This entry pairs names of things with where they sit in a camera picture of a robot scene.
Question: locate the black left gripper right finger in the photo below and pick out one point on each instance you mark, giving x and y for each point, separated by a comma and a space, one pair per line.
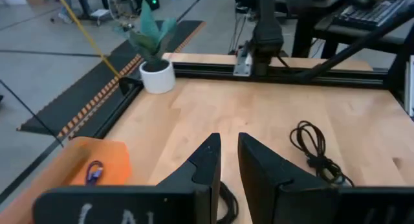
268, 178

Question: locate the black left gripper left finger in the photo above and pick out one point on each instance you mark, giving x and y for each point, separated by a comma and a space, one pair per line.
200, 185

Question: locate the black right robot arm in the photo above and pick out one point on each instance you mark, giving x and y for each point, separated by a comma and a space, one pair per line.
266, 36

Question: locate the orange plastic bin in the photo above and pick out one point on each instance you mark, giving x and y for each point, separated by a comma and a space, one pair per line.
113, 162

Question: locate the white plant pot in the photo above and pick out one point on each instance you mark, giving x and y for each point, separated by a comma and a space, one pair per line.
158, 81

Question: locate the black hazard striped floor mat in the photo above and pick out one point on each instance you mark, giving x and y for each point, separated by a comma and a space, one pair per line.
64, 110

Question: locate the green leafy plant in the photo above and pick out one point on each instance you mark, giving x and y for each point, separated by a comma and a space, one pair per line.
150, 33

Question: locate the computer desk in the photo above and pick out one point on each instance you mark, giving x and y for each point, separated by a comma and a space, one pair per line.
355, 33

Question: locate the black computer keyboard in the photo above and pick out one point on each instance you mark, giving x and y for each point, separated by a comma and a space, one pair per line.
372, 12

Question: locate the black aluminium table frame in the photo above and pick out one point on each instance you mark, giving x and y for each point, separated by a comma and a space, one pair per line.
210, 70

